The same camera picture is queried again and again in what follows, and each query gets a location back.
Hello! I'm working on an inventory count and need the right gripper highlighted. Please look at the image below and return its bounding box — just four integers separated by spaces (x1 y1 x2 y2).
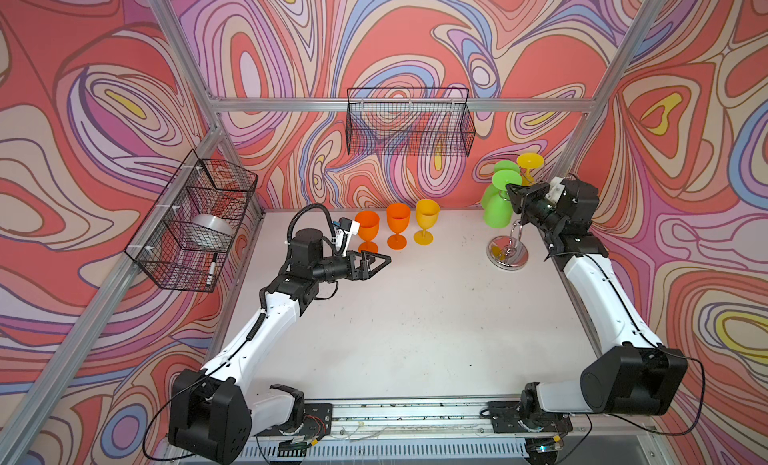
506 180 565 233

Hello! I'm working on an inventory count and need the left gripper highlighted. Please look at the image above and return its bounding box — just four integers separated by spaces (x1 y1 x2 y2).
308 250 389 286

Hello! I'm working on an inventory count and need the green wine glass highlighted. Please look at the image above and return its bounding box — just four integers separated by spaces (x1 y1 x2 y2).
480 160 523 208
483 197 513 229

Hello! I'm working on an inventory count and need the orange wine glass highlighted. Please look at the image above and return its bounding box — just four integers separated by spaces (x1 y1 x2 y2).
386 203 411 250
355 210 380 253

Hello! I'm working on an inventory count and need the yellow wine glass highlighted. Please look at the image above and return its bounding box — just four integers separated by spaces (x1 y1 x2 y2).
516 152 544 186
414 199 440 246

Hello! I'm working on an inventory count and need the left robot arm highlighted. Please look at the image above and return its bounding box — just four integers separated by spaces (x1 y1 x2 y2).
167 203 391 464

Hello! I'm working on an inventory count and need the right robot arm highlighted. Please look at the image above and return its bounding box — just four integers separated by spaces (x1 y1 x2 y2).
506 177 688 420

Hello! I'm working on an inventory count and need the chrome wine glass rack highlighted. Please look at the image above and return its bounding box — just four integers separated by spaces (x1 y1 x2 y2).
487 211 528 271

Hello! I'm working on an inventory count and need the black marker pen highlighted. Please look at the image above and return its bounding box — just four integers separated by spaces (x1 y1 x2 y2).
206 253 218 288

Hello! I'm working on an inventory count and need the silver tape roll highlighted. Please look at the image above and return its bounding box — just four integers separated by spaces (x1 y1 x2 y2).
185 214 235 252

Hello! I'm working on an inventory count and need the back black wire basket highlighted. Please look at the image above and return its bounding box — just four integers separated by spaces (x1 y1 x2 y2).
345 85 476 157

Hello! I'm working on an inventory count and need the black wire basket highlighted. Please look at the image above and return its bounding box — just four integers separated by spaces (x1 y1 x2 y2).
345 85 476 157
124 151 258 293

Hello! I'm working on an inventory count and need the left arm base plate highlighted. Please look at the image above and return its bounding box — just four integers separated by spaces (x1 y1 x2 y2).
252 402 333 439

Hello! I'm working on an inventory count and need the left black wire basket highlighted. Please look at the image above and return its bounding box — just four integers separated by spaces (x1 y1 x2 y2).
124 151 258 293

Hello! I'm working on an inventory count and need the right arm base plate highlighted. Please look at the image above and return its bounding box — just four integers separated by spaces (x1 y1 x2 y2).
480 400 573 435

